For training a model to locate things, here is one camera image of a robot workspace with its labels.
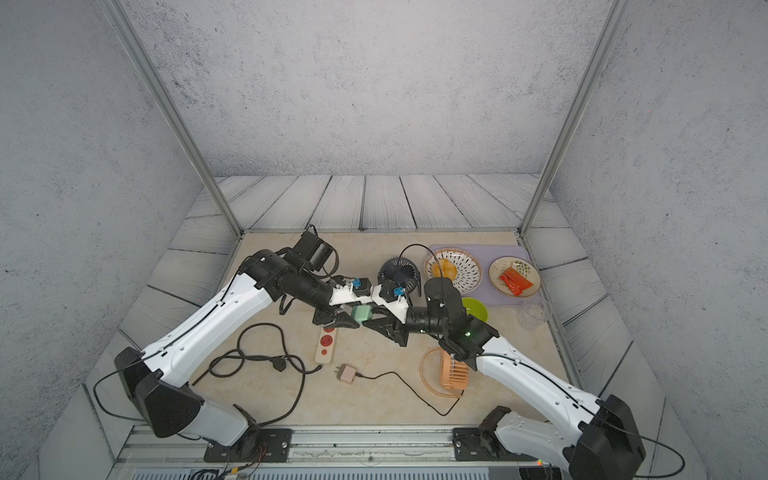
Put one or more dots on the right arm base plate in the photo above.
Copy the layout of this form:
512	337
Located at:
476	444

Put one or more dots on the knotted bread roll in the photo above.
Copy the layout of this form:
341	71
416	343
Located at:
444	268

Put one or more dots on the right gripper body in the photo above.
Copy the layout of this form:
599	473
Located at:
404	330

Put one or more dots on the lime green bowl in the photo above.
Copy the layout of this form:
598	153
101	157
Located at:
475	308

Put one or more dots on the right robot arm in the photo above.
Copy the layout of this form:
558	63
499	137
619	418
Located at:
586	436

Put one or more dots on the orange desk fan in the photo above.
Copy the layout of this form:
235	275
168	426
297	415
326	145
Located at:
453	375

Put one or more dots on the green USB power adapter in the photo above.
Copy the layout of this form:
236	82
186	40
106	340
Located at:
362	313

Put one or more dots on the dark grey desk fan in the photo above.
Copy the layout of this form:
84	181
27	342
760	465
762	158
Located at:
403	272

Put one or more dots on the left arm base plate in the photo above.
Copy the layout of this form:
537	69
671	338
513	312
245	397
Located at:
266	445

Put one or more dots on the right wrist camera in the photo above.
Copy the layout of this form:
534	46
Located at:
397	305

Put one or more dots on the pink USB power adapter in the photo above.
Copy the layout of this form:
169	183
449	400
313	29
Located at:
346	373

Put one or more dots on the beige plate with leaf pattern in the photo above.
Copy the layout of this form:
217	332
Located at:
523	267

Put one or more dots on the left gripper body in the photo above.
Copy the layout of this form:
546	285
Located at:
327	315

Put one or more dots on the clear plastic cup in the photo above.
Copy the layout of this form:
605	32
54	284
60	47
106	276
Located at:
533	312

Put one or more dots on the white red power strip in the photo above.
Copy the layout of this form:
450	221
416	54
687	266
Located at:
325	346

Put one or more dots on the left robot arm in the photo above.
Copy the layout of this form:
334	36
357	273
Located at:
156	379

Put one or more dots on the lilac plastic tray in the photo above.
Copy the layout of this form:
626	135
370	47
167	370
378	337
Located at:
486	254

